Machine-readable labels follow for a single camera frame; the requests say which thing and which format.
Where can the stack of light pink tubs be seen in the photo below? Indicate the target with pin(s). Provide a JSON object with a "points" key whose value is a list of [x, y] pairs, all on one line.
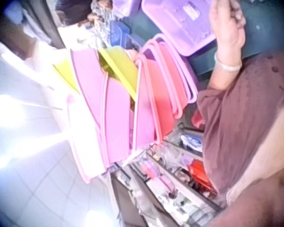
{"points": [[109, 118]]}

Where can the blue plastic item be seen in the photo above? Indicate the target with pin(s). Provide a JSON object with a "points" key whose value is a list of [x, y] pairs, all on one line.
{"points": [[118, 33]]}

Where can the person's left fingers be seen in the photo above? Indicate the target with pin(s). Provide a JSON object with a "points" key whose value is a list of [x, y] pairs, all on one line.
{"points": [[223, 9]]}

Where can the purple plastic container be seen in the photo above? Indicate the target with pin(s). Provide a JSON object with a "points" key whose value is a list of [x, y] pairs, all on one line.
{"points": [[126, 6]]}

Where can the dark teal shelf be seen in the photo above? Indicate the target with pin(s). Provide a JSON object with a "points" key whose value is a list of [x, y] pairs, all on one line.
{"points": [[262, 30]]}

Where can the white bangle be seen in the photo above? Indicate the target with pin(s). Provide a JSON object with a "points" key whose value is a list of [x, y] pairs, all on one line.
{"points": [[227, 67]]}

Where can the yellow plastic tub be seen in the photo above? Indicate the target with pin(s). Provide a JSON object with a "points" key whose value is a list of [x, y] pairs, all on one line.
{"points": [[121, 68]]}

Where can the red plastic item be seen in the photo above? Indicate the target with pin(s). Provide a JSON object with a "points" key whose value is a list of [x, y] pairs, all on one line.
{"points": [[198, 119]]}

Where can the display shelf with small goods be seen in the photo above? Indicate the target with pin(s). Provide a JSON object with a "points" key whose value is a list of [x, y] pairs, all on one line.
{"points": [[170, 179]]}

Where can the nested coral pink tubs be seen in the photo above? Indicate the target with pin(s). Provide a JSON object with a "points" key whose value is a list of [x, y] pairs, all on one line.
{"points": [[161, 94]]}

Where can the person's left hand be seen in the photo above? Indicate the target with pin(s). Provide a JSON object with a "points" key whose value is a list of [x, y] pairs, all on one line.
{"points": [[227, 28]]}

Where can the purple plastic tray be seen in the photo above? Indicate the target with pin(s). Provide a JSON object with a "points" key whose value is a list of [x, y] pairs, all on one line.
{"points": [[180, 26]]}

